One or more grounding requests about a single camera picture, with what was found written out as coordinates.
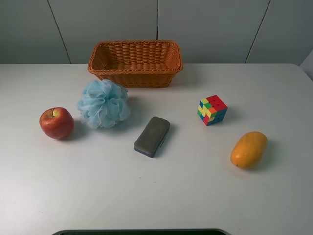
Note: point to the black rim at bottom edge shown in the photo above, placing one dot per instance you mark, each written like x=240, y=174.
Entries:
x=144, y=232

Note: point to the yellow mango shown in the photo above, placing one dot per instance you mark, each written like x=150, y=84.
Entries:
x=248, y=150

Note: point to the grey blue whiteboard eraser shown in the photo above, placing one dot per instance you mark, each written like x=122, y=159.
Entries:
x=152, y=136

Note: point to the multicolour puzzle cube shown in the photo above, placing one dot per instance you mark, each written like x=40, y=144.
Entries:
x=211, y=110

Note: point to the orange wicker basket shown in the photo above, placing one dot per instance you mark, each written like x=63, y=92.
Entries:
x=138, y=63

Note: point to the red apple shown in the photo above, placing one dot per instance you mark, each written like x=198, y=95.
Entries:
x=57, y=123

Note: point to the light blue bath loofah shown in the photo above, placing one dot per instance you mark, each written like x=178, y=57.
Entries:
x=103, y=104

